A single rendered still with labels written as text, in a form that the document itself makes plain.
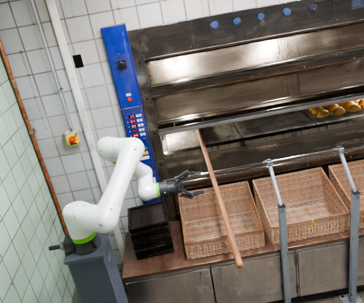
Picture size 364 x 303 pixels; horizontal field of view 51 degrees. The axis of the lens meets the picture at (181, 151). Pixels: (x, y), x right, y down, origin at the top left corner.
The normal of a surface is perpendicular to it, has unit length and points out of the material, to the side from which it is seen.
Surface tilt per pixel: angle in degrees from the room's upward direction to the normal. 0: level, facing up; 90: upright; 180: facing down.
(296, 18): 90
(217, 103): 70
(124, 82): 90
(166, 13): 90
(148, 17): 90
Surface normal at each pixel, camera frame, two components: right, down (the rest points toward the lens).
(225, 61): 0.01, 0.07
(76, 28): 0.07, 0.41
